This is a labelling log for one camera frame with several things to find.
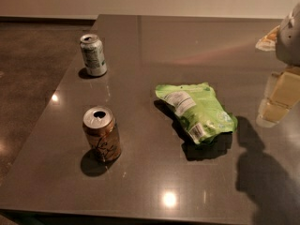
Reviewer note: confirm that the green white 7up can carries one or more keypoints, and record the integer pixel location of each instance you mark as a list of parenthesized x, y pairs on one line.
[(93, 55)]

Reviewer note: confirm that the brown gold soda can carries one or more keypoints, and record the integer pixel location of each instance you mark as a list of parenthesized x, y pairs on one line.
[(102, 134)]

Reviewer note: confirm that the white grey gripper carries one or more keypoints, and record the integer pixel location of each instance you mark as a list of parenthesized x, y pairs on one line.
[(289, 42)]

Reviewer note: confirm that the green rice chip bag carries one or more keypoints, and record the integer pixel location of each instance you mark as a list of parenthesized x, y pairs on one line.
[(198, 111)]

